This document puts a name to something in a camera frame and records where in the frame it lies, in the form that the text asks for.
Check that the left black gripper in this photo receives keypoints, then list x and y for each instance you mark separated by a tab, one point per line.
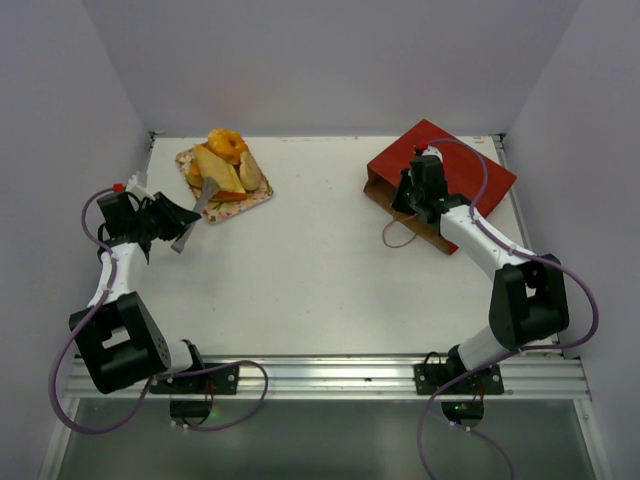
177	218

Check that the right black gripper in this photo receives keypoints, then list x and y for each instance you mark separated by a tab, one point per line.
403	190

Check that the red paper bag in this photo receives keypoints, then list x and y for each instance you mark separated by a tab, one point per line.
463	173

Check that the silver metal tongs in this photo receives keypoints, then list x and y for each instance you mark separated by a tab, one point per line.
209	189

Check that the round beige bread bun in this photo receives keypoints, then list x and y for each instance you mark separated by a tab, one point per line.
249	172

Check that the glazed fake donut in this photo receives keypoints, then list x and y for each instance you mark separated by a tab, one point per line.
226	144

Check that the orange fake sandwich bread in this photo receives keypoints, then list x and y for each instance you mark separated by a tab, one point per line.
222	196

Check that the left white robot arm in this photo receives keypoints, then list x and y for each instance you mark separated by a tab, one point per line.
118	338

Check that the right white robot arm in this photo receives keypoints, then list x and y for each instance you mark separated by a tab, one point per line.
309	272

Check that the floral patterned tray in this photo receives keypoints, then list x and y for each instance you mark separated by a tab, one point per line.
214	212

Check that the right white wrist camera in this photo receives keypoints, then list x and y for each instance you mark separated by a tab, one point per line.
425	149

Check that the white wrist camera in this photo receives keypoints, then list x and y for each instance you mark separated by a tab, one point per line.
137	185
425	149

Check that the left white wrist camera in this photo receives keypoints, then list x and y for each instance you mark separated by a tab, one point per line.
137	185

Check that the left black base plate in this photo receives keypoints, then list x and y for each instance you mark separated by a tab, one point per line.
222	381

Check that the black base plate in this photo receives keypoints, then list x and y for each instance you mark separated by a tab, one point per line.
435	370
222	381

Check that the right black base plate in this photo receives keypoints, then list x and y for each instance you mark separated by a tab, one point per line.
435	370

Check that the aluminium mounting rail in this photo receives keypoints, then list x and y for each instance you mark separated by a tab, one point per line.
544	376

